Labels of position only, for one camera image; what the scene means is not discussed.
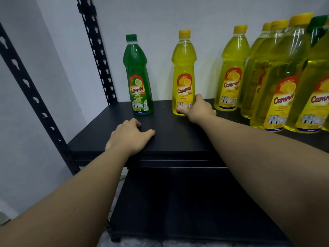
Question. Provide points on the person's right hand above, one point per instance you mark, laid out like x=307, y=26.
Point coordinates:
x=200, y=110

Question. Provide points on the yellow dish soap bottle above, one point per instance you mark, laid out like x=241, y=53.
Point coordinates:
x=183, y=59
x=326, y=126
x=254, y=48
x=316, y=82
x=288, y=59
x=264, y=53
x=234, y=53

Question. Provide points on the person's right forearm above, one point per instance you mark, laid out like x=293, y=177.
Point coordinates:
x=270, y=164

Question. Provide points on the person's left forearm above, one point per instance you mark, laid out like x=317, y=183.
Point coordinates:
x=64, y=198

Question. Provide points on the person's left hand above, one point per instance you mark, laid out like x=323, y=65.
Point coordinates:
x=128, y=137

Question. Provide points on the black metal shelving rack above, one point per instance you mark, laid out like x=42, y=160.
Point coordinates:
x=167, y=141

